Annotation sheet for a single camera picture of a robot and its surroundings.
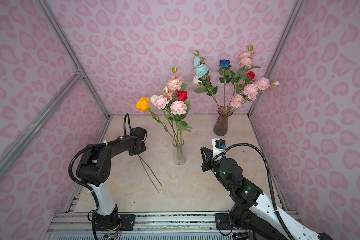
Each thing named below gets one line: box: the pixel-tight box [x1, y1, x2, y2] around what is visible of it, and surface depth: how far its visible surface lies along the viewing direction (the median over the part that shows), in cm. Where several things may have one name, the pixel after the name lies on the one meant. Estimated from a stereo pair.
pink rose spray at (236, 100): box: [230, 94, 244, 108], surface depth 84 cm
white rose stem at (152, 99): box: [149, 94, 158, 107], surface depth 72 cm
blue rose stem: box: [218, 59, 232, 115], surface depth 90 cm
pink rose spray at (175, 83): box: [167, 66, 188, 91], surface depth 70 cm
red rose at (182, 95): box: [176, 90, 188, 102], surface depth 70 cm
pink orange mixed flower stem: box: [243, 76, 280, 102], surface depth 77 cm
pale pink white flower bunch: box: [149, 86, 194, 146], surface depth 70 cm
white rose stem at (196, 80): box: [192, 75, 202, 86], surface depth 85 cm
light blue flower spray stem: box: [192, 50, 223, 115], surface depth 85 cm
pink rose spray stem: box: [233, 44, 261, 96], surface depth 86 cm
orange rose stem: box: [135, 97, 178, 147], surface depth 70 cm
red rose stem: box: [246, 71, 256, 81], surface depth 90 cm
